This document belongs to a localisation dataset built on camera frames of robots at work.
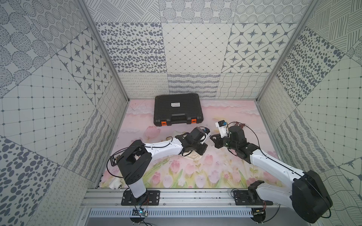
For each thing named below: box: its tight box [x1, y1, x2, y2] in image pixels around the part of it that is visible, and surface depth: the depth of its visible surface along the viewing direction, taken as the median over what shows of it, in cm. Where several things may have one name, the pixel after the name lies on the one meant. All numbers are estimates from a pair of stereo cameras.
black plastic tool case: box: [153, 93, 204, 127], surface depth 108 cm
